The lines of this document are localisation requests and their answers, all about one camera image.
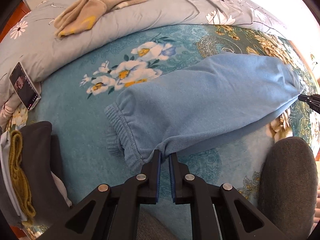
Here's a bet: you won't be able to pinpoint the smartphone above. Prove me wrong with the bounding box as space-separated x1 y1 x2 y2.
9 62 42 111

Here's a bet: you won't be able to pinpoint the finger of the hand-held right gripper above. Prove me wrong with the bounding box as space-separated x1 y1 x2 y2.
306 101 320 114
298 94 320 105

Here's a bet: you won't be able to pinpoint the person's leg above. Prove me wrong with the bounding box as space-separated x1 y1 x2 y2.
257 137 318 240
137 204 178 240

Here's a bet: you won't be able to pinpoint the grey floral duvet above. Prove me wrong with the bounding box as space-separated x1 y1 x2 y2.
0 0 288 130

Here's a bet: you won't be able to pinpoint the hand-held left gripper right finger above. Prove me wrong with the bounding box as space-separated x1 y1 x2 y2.
169 152 271 240

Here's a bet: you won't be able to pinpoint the mustard knitted garment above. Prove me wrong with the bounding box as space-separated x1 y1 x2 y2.
9 130 37 224

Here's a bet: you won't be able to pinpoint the person's left leg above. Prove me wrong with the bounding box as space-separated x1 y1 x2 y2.
137 204 178 240

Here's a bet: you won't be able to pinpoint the orange wooden headboard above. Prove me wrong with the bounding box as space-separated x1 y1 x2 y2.
19 0 32 14

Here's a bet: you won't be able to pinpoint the white phone stand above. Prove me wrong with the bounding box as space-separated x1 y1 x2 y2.
26 94 42 112

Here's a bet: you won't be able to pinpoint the beige fleece garment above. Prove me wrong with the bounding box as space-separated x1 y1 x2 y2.
53 0 148 38

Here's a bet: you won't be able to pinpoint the person's right leg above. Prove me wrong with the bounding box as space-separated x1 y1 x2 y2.
257 137 318 240

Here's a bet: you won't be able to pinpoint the light blue sweatpants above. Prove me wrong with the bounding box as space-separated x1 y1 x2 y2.
104 54 304 170

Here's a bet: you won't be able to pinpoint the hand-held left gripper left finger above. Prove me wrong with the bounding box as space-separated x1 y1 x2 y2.
64 149 162 240

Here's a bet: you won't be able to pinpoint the folded dark grey garment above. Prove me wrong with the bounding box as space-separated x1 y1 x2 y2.
19 121 73 208

